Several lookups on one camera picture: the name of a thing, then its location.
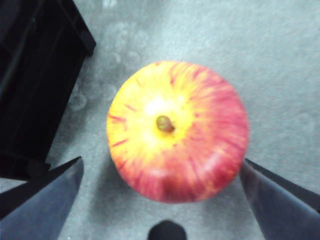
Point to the red yellow apple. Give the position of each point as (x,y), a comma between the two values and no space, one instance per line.
(180,135)

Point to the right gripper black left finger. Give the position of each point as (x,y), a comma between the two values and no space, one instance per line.
(42,210)

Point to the black plate rack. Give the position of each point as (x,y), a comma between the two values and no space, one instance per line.
(32,87)

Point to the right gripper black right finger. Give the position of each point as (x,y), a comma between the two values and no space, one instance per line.
(282,210)

